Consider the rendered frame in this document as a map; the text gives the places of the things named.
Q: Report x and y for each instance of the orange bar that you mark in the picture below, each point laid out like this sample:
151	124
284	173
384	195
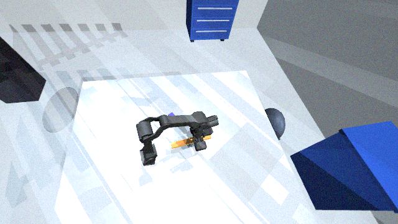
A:
185	142

